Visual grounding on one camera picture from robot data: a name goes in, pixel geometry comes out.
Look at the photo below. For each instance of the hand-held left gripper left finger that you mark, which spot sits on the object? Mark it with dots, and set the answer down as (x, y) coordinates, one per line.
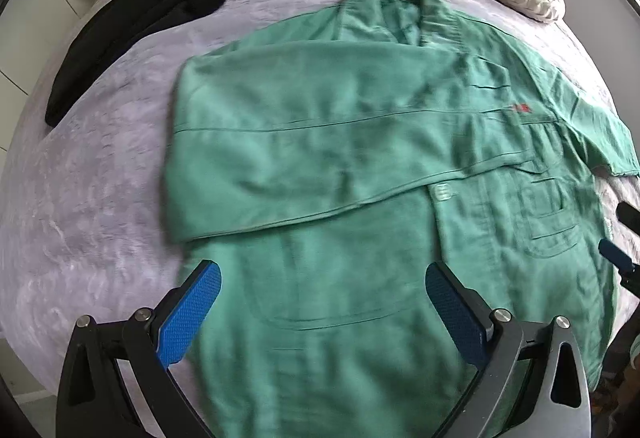
(192, 313)

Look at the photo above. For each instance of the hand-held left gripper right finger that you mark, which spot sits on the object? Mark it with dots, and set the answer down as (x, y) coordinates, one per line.
(457, 318)

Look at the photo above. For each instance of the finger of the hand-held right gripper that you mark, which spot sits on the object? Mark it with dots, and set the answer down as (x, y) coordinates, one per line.
(611, 250)
(630, 215)

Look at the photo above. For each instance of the green shirt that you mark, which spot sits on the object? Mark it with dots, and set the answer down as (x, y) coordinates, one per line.
(325, 142)

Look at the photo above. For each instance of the black garment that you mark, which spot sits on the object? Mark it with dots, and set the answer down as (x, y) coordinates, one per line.
(150, 12)

